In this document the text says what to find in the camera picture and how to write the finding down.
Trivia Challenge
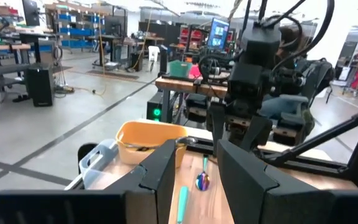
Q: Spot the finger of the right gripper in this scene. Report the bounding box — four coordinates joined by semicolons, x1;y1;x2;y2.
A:
241;116;273;153
206;102;226;156

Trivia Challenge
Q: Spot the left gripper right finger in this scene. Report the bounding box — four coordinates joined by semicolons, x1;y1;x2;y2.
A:
218;139;331;224

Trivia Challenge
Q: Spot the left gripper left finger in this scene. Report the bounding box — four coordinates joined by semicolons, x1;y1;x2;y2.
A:
104;139;177;224

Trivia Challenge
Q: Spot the silver spoon with teal handle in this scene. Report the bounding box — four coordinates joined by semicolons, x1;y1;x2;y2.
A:
175;185;190;224

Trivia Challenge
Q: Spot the iridescent rainbow metal spoon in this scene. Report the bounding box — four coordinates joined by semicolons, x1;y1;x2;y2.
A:
195;154;211;192

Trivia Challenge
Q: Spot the orange yellow plastic bin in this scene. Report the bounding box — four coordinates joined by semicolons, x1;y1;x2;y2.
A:
116;120;188;166

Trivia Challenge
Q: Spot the wooden workbench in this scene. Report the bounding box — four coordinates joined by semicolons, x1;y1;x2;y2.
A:
155;75;229;124

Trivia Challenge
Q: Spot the computer with green light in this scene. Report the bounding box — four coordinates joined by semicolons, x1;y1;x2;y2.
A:
146;91;165;123

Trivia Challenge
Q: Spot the clear plastic bin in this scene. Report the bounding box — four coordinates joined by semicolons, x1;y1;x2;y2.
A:
78;138;121;190

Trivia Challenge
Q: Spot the small teal bin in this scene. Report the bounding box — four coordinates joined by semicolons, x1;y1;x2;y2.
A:
168;60;193;78

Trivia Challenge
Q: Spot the lit computer monitor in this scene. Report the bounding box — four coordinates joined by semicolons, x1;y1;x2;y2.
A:
207;17;231;50

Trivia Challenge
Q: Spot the office chair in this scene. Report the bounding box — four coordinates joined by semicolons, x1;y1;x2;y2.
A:
272;57;335;147

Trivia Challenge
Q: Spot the red bin rack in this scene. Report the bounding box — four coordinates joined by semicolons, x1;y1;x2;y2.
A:
178;24;209;52

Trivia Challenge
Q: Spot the black computer tower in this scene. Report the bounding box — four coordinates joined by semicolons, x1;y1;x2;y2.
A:
25;63;55;108

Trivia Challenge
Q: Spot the shelf with blue bins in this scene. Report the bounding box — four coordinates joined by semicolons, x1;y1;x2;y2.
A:
44;2;105;52

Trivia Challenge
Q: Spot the grey workbench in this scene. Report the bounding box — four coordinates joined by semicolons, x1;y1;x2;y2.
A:
0;42;32;93

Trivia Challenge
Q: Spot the black monitor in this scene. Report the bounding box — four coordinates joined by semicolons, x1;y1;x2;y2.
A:
22;0;41;27

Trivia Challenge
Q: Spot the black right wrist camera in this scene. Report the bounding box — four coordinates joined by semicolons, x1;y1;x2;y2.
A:
227;63;262;105

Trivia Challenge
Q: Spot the black metal rig frame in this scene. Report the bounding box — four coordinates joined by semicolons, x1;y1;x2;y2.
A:
78;98;358;190

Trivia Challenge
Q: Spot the black pedestal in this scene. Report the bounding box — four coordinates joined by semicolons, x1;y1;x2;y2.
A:
158;45;168;75

